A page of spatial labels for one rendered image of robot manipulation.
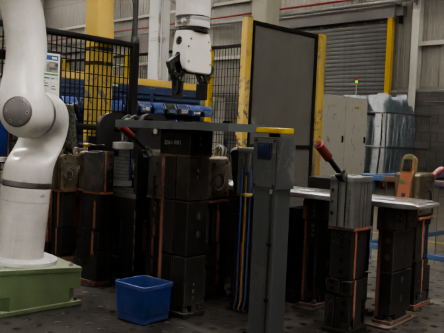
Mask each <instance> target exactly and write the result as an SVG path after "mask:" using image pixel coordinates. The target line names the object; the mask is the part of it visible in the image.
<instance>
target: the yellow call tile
mask: <svg viewBox="0 0 444 333"><path fill-rule="evenodd" d="M256 132H257V133H268V134H269V137H281V133H282V134H294V129H289V128H259V127H257V128H256Z"/></svg>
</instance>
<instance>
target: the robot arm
mask: <svg viewBox="0 0 444 333"><path fill-rule="evenodd" d="M169 1H171V2H173V3H174V4H176V14H175V28H177V30H176V34H175V37H174V44H173V51H172V57H171V58H169V59H168V60H166V66H167V69H168V73H169V75H170V80H171V81H172V92H171V97H172V98H182V97H183V86H184V81H181V80H182V78H183V76H184V74H189V75H195V76H196V79H197V80H198V83H199V84H196V100H207V85H208V84H209V80H210V79H211V77H212V74H213V71H214V68H213V66H212V65H211V42H210V37H209V34H208V31H207V30H209V29H210V16H211V9H212V7H213V4H214V0H169ZM0 10H1V14H2V19H3V29H4V35H5V49H6V55H5V66H4V70H3V76H2V79H1V86H0V120H1V123H2V124H3V126H4V128H5V129H6V130H7V131H8V132H9V133H11V134H13V135H15V136H17V137H18V140H17V142H16V144H15V146H14V148H13V150H12V151H11V152H10V154H9V156H8V157H7V159H6V161H5V164H4V166H3V173H2V179H1V190H0V266H4V267H9V268H46V267H50V266H54V265H56V264H57V257H56V256H54V255H52V254H48V253H45V252H44V247H45V240H46V229H47V223H48V212H49V206H50V194H51V188H52V177H53V171H54V166H55V163H56V161H57V158H58V157H59V154H60V152H61V150H62V147H63V144H64V143H65V139H66V137H67V132H68V127H69V114H68V110H67V107H66V105H65V103H64V102H63V101H62V100H61V99H60V98H59V97H57V96H56V95H54V94H51V93H48V92H46V91H45V86H44V71H45V66H46V59H47V51H48V47H47V36H46V23H45V18H44V12H43V8H42V4H41V2H40V0H0ZM201 76H203V77H202V78H201Z"/></svg>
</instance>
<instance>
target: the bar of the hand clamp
mask: <svg viewBox="0 0 444 333"><path fill-rule="evenodd" d="M66 107H67V110H68V114H69V127H68V132H67V137H66V139H65V142H66V143H67V144H68V145H70V146H71V153H70V152H69V151H68V150H66V153H67V155H72V149H73V148H74V147H77V133H76V125H75V112H78V111H79V105H78V104H66Z"/></svg>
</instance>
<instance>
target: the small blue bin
mask: <svg viewBox="0 0 444 333"><path fill-rule="evenodd" d="M115 284H116V309H117V310H118V318H121V319H124V320H127V321H130V322H133V323H136V324H140V325H142V326H145V325H148V324H153V323H156V322H160V321H163V320H166V319H168V312H169V311H170V297H171V289H172V286H173V282H172V281H168V280H165V279H160V278H156V277H151V276H146V275H140V276H133V277H127V278H123V279H117V280H115Z"/></svg>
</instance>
